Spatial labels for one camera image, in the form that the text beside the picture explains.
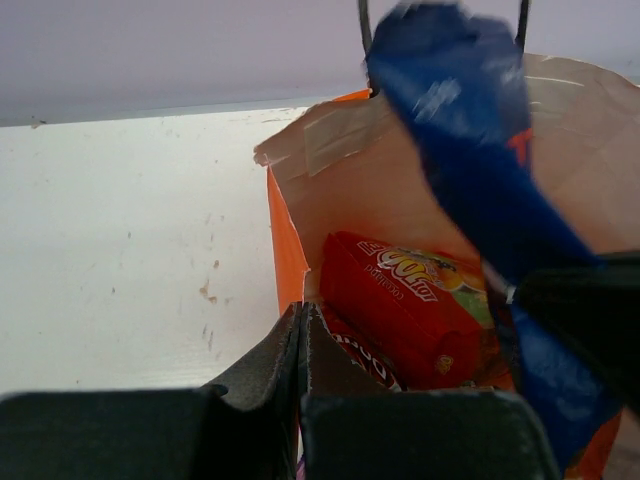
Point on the red Doritos chip bag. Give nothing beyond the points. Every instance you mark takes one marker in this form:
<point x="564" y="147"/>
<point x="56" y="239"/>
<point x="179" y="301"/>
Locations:
<point x="361" y="351"/>

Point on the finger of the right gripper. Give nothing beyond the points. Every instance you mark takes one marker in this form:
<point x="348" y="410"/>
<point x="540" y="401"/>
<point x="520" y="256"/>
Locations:
<point x="594" y="311"/>

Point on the red candy bag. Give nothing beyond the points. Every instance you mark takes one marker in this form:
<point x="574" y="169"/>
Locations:
<point x="425" y="312"/>

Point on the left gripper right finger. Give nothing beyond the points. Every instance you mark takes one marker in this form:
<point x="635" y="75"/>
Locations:
<point x="353" y="428"/>

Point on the blue Burts chip bag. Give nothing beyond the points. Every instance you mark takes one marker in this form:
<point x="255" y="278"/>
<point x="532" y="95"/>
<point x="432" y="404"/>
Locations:
<point x="457" y="84"/>

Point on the orange paper bag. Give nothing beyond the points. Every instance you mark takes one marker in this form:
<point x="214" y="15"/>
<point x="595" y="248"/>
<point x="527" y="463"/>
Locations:
<point x="351" y="165"/>

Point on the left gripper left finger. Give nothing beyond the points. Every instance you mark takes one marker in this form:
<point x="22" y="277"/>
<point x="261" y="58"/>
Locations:
<point x="240" y="425"/>

